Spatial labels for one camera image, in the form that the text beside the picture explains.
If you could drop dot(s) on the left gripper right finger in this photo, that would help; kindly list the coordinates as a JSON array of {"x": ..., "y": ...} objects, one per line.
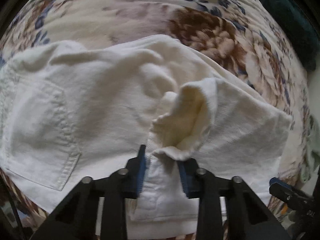
[{"x": 228, "y": 208}]

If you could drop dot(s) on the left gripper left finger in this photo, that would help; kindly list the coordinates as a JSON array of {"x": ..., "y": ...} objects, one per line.
[{"x": 95, "y": 209}]

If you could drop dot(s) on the white pants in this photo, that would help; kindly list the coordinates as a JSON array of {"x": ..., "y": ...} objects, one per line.
[{"x": 68, "y": 112}]

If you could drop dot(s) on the pale green cloth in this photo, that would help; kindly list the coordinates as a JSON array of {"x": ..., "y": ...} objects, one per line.
[{"x": 311, "y": 156}]

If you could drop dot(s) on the dark teal velvet pillow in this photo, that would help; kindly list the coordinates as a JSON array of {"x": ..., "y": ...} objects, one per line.
[{"x": 298, "y": 29}]

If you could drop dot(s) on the floral fleece bed blanket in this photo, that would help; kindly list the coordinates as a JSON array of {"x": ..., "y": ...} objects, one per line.
[{"x": 241, "y": 35}]

